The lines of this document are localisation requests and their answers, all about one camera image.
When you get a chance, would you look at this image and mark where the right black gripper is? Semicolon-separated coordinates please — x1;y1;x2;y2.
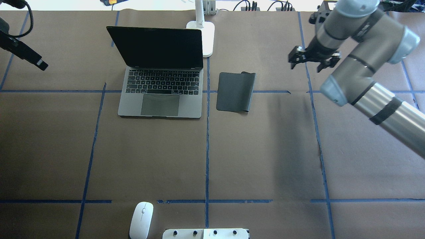
288;46;341;73

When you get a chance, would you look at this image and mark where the dark grey mouse pad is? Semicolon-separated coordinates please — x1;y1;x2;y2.
216;71;256;112

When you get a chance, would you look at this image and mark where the dark grey laptop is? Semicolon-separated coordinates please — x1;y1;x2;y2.
106;26;204;119

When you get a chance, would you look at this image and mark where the white computer mouse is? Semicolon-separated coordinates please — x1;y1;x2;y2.
129;201;154;239

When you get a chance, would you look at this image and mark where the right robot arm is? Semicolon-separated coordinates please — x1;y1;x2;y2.
288;0;425;157

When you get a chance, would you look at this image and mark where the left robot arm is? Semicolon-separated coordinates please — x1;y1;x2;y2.
0;0;48;71

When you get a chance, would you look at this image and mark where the white desk lamp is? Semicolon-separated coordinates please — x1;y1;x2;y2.
186;0;215;58

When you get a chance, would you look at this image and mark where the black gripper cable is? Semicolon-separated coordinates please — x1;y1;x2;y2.
0;0;34;39

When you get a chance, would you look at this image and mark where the aluminium frame post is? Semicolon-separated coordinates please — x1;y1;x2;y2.
202;0;217;16

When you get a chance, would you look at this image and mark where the white pedestal column mount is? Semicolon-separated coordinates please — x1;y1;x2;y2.
162;228;250;239

